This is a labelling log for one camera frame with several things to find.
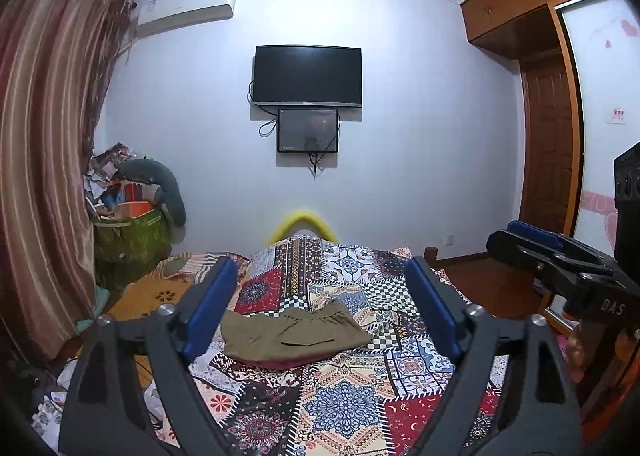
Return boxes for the small black monitor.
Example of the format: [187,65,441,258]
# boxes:
[277,108,340,154]

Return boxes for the black wall television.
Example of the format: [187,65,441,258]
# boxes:
[251,45,363,108]

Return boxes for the pile of papers and boxes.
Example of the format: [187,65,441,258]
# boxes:
[82,141,153,222]

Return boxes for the brown wooden door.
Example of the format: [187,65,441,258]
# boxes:
[520,56,583,239]

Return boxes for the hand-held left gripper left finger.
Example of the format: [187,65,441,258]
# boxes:
[57,256,241,456]

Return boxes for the wooden wardrobe with white doors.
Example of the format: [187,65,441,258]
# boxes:
[460,0,640,337]

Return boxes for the white air conditioner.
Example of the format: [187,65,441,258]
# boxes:
[132,0,236,40]

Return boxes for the white printed cloth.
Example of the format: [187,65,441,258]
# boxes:
[30,361,166,437]

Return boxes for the green storage bag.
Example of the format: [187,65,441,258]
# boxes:
[92,209,173,277]

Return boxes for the orange flowered sheet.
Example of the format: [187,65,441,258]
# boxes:
[107,276,201,332]

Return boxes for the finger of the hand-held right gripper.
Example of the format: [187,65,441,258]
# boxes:
[507,220,615,269]
[487,230,612,288]

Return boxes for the striped brown curtain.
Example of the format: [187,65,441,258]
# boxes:
[0,0,136,367]

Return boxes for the yellow fuzzy arch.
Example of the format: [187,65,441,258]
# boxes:
[267,209,341,247]

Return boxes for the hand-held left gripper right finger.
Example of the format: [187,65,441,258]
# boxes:
[404,256,586,456]

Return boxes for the olive green pants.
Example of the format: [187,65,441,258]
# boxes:
[220,299,373,364]

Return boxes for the patchwork printed quilt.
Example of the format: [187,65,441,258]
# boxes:
[145,233,511,456]

